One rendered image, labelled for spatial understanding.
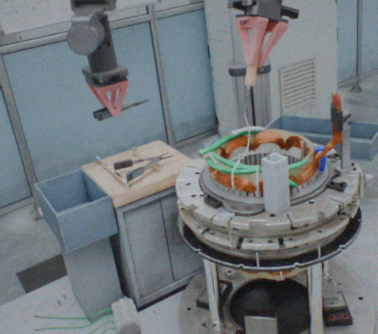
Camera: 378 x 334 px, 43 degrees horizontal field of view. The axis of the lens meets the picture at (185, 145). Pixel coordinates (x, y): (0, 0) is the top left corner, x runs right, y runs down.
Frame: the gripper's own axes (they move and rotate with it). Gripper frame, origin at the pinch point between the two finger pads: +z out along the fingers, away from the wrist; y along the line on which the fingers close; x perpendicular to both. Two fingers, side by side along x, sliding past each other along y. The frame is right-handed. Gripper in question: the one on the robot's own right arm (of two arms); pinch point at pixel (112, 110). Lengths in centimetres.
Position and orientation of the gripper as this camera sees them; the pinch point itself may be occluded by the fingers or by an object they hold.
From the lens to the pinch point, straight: 103.4
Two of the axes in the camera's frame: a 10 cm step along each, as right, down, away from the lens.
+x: 8.5, -3.2, 4.2
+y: 5.1, 2.9, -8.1
